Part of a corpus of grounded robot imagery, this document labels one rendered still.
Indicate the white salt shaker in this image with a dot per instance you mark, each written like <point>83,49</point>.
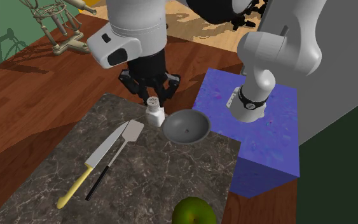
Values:
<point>155,114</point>

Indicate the green apple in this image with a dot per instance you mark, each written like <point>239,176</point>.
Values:
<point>194,212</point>

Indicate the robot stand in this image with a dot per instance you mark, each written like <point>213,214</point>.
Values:
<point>265,145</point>

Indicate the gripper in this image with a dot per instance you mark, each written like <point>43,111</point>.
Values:
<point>147,69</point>

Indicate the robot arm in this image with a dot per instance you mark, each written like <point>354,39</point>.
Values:
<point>138,21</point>

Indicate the grey bowl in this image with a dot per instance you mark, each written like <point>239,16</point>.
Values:
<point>185,127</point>

